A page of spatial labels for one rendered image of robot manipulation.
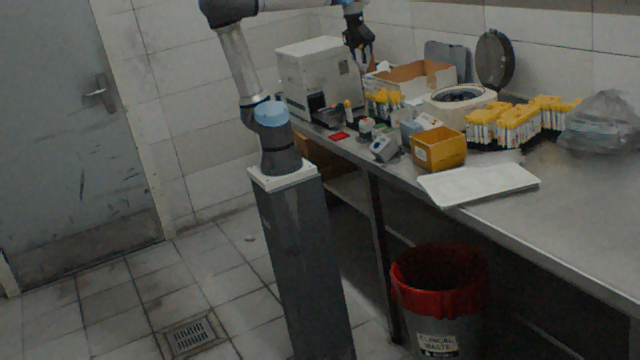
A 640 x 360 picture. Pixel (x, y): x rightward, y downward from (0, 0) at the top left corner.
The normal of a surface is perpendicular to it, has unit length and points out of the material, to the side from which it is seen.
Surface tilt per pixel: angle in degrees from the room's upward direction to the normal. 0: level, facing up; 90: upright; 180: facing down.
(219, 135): 90
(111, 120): 90
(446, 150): 90
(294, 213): 90
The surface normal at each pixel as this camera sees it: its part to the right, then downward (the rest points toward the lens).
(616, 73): -0.88, 0.33
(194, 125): 0.43, 0.28
